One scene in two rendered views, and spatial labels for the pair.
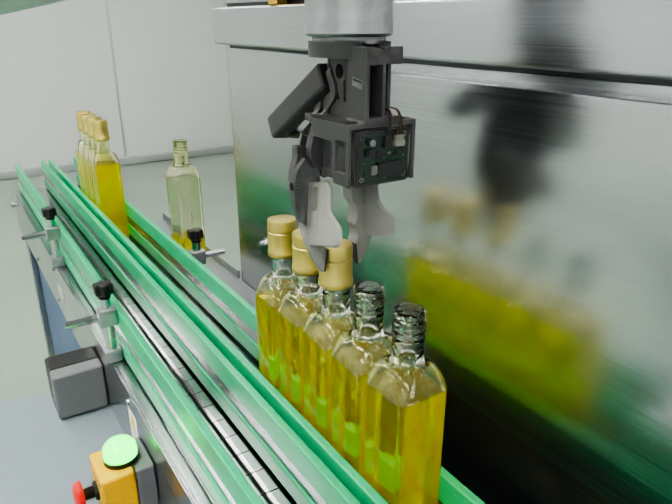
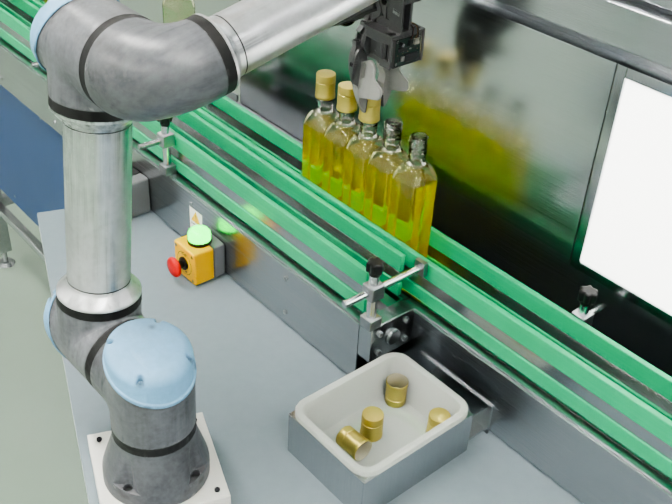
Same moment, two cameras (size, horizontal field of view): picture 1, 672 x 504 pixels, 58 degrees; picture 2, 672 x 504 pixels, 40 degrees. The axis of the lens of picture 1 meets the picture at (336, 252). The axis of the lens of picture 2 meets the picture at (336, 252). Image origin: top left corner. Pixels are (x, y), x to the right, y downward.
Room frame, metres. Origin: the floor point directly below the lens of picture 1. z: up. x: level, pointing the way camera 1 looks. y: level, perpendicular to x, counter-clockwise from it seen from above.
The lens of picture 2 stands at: (-0.78, 0.26, 1.81)
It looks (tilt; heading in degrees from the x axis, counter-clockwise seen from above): 35 degrees down; 351
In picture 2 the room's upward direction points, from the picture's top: 3 degrees clockwise
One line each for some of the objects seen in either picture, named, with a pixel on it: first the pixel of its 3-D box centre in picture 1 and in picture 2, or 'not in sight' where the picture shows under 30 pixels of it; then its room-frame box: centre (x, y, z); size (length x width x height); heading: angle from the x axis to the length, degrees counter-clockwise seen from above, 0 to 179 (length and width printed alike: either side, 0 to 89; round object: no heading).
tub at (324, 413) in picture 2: not in sight; (380, 427); (0.18, 0.02, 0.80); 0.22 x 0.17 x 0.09; 123
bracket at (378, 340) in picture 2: not in sight; (387, 331); (0.34, -0.01, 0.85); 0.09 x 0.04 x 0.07; 123
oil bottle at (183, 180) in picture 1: (185, 200); (179, 27); (1.25, 0.32, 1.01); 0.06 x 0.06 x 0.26; 41
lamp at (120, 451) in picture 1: (119, 449); (199, 234); (0.66, 0.29, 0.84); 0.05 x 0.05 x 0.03
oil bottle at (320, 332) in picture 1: (336, 396); (363, 189); (0.57, 0.00, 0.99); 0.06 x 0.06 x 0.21; 33
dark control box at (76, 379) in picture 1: (76, 382); (123, 193); (0.89, 0.45, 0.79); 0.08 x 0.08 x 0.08; 33
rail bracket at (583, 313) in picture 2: not in sight; (588, 320); (0.24, -0.30, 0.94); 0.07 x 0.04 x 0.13; 123
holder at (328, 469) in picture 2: not in sight; (392, 423); (0.20, 0.00, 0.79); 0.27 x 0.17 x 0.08; 123
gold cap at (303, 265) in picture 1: (307, 251); (347, 96); (0.61, 0.03, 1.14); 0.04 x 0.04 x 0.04
